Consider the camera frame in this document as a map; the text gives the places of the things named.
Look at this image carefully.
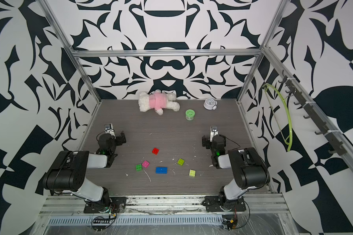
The lime green lego brick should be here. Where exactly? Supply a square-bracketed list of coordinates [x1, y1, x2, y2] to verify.
[177, 159, 185, 166]

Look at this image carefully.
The dark green lego brick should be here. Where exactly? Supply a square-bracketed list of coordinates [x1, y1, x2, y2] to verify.
[135, 164, 142, 171]

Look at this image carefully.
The yellow-green lego brick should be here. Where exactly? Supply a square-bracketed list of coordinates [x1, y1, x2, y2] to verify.
[189, 169, 196, 177]

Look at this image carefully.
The red lego brick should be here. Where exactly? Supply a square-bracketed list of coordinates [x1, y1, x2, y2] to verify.
[152, 148, 159, 155]

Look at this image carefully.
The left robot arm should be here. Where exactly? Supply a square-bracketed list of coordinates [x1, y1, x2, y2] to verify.
[42, 130, 126, 210]

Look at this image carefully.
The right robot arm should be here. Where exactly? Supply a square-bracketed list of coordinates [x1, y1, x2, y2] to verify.
[202, 135, 270, 210]

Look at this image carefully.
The pink lego brick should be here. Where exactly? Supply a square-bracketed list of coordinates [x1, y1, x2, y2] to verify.
[142, 161, 150, 168]

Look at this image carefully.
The blue long lego brick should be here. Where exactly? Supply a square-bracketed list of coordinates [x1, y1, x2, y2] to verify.
[156, 167, 168, 174]

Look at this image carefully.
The green lidded jar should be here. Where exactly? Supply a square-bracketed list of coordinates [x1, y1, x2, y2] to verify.
[185, 109, 195, 121]

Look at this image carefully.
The white alarm clock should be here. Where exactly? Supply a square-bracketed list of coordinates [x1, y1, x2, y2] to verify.
[204, 99, 217, 110]

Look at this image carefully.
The white teddy bear pink shirt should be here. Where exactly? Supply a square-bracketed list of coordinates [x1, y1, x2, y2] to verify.
[138, 90, 180, 116]

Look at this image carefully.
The green toy bow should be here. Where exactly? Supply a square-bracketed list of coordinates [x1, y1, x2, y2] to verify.
[262, 83, 293, 152]

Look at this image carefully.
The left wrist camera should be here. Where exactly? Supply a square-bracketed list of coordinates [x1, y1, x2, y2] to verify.
[104, 123, 115, 137]

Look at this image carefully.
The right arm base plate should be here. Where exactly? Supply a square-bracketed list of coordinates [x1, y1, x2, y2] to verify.
[202, 196, 247, 212]

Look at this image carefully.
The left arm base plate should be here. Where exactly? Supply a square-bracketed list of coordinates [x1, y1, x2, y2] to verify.
[83, 197, 127, 214]

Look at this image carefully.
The black connector right cable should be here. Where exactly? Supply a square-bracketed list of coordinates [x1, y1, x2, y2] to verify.
[222, 215, 239, 231]

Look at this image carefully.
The black connector cable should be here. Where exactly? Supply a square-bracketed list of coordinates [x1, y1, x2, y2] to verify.
[91, 215, 117, 231]
[222, 215, 239, 231]

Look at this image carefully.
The black connector left cable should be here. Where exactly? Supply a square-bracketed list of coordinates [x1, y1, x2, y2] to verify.
[91, 215, 117, 231]

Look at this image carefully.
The black wall hook rack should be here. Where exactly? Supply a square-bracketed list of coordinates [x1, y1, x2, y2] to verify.
[281, 70, 348, 156]

